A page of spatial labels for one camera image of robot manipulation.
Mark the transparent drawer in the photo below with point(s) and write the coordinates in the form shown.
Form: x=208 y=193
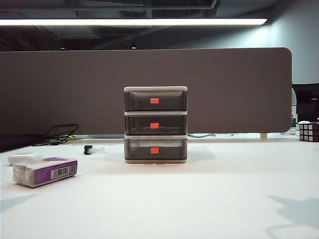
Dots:
x=139 y=124

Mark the white drawer cabinet frame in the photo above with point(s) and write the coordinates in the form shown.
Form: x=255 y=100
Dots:
x=154 y=88

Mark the purple white napkin pack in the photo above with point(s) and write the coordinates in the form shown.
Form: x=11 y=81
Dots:
x=42 y=171

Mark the grey drawer under cabinet lid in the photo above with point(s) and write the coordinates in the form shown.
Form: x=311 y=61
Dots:
x=139 y=102

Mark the grey drawer at cabinet base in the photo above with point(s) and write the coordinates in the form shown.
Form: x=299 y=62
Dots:
x=139 y=152

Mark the small black white clip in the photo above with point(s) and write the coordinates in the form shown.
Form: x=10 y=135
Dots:
x=87 y=150

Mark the brown desk partition panel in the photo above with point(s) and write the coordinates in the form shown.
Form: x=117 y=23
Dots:
x=74 y=87

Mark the long ceiling light strip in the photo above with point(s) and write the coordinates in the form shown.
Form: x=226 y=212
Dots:
x=124 y=22

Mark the clear bottle green label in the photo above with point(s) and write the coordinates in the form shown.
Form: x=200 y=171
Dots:
x=293 y=109

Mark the white rounded case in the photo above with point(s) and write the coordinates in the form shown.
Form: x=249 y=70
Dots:
x=20 y=156

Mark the black monitor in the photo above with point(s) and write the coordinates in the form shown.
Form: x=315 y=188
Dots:
x=306 y=104

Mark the Rubik's cube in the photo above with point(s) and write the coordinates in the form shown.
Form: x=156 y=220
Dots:
x=309 y=132

